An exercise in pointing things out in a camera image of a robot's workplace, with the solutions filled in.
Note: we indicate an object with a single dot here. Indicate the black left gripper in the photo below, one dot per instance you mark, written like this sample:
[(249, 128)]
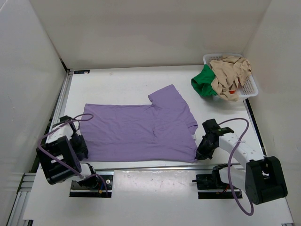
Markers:
[(82, 148)]

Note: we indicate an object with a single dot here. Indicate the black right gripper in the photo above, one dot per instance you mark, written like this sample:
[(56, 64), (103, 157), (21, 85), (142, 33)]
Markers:
[(201, 154)]

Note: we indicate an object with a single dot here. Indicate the purple t shirt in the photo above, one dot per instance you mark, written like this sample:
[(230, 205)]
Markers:
[(162, 130)]

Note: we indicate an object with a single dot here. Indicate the beige t shirt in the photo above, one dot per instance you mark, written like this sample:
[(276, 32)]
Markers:
[(230, 72)]

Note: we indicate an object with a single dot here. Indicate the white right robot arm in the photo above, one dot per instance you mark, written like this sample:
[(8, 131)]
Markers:
[(261, 178)]

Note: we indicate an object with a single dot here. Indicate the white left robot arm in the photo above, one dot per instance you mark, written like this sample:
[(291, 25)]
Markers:
[(60, 157)]

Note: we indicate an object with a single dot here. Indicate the white front cover board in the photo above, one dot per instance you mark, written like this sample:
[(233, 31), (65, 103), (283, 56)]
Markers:
[(145, 198)]

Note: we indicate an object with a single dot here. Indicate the green t shirt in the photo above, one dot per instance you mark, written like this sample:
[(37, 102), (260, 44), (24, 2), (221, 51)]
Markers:
[(202, 82)]

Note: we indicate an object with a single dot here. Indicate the white plastic basket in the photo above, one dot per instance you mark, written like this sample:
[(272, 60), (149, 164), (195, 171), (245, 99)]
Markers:
[(244, 92)]

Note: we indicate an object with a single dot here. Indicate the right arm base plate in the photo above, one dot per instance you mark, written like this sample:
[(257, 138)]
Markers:
[(209, 190)]

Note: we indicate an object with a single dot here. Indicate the aluminium front rail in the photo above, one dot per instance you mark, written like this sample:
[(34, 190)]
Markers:
[(147, 165)]

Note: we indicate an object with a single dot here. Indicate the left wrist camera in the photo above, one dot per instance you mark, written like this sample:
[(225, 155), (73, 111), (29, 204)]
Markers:
[(67, 120)]

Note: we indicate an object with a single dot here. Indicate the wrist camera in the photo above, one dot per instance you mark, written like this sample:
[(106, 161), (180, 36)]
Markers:
[(210, 126), (67, 120)]

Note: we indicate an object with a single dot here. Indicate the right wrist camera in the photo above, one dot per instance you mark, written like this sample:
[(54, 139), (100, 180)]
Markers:
[(210, 126)]

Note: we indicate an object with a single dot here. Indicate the aluminium table edge rail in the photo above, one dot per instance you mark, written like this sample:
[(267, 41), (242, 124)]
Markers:
[(62, 99)]

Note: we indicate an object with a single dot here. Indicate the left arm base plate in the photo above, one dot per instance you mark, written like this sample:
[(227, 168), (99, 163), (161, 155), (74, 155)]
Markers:
[(93, 187)]

